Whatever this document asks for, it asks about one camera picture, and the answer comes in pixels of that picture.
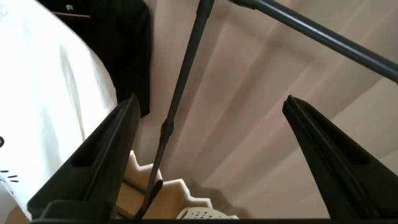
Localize black shorts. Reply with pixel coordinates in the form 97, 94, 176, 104
37, 0, 153, 118

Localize black clothes rack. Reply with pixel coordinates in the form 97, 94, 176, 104
121, 0, 398, 220

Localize white garment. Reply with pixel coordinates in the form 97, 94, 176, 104
0, 0, 118, 220

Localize white laundry basket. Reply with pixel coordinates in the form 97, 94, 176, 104
175, 207, 239, 220

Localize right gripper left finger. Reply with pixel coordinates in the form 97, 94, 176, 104
27, 94, 141, 220

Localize beige curtain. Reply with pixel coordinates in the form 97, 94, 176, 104
130, 0, 398, 218

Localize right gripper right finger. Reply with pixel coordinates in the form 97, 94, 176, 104
282, 95, 398, 218

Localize pink clothes hanger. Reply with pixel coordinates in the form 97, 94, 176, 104
52, 11, 91, 19

